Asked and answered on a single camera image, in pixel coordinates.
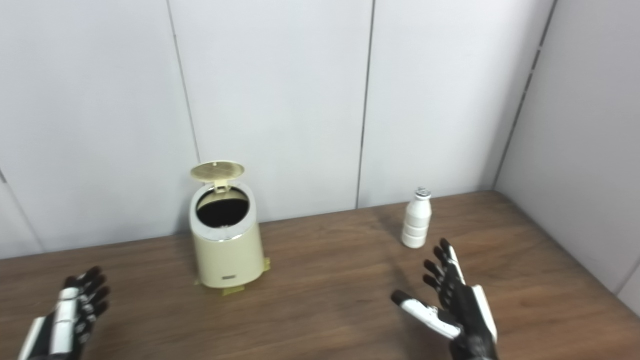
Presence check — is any cream round bin lid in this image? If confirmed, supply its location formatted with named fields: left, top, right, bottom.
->
left=190, top=161, right=246, bottom=193

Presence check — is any cream-colored bin body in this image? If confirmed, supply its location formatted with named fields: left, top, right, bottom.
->
left=189, top=182, right=266, bottom=289

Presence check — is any small white plastic bottle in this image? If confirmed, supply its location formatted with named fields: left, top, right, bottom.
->
left=401, top=187, right=433, bottom=249

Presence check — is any black and white left hand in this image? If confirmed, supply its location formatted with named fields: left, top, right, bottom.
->
left=17, top=266, right=111, bottom=360

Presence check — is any black and white right hand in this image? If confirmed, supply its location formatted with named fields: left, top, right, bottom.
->
left=391, top=238, right=499, bottom=360

